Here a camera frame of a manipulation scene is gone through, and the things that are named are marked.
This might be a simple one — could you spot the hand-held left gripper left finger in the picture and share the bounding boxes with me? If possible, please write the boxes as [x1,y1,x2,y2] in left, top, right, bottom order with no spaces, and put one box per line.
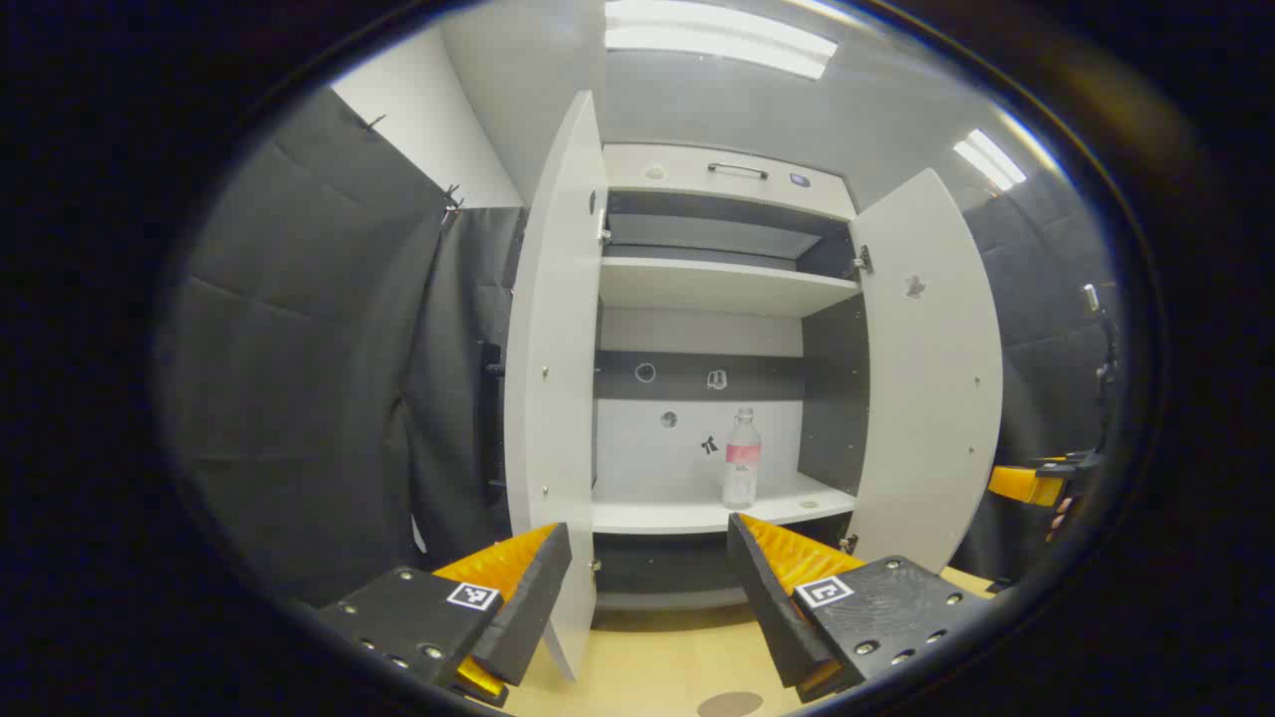
[317,522,574,710]

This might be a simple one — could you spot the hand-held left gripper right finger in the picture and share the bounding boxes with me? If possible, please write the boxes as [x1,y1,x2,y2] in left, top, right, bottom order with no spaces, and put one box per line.
[726,512,997,705]

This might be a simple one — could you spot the white cabinet door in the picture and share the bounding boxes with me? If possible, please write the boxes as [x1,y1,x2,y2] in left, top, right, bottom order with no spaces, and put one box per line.
[845,167,1004,576]
[478,90,610,683]

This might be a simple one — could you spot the clear plastic bottle pink label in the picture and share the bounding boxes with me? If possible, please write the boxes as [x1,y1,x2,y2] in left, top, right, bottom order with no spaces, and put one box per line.
[722,406,763,510]

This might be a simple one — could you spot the white cabinet drawer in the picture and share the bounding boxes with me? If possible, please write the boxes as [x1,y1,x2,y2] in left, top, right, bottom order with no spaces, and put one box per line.
[602,142,860,222]

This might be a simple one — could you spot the large ceiling light panel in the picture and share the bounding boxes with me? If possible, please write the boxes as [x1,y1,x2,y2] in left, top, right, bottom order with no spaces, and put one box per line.
[605,0,840,81]

